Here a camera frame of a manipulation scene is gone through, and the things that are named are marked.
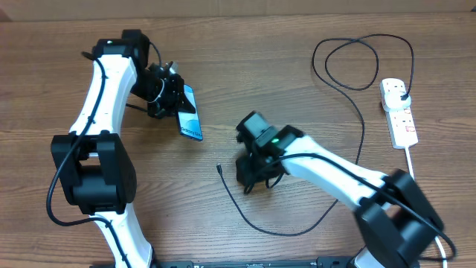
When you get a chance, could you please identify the white power strip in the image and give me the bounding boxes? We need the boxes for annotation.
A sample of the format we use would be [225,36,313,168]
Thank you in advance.
[379,78,418,149]

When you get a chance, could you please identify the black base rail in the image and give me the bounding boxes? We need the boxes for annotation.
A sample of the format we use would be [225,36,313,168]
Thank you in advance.
[152,256,353,268]

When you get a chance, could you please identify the blue smartphone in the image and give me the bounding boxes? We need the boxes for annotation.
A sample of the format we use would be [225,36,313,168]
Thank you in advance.
[177,85,203,141]

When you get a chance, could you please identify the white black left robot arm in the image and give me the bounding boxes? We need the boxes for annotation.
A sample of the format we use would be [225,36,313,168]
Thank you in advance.
[46,30,203,267]

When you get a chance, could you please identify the white charger plug adapter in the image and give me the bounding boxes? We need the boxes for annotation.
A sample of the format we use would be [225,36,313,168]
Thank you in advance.
[382,92,411,112]

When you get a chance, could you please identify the brown cardboard backdrop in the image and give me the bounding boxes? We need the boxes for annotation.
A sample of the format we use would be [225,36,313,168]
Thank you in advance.
[1,0,475,22]

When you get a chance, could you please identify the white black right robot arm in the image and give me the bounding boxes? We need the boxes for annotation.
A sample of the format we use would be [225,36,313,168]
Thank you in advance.
[236,112,444,267]

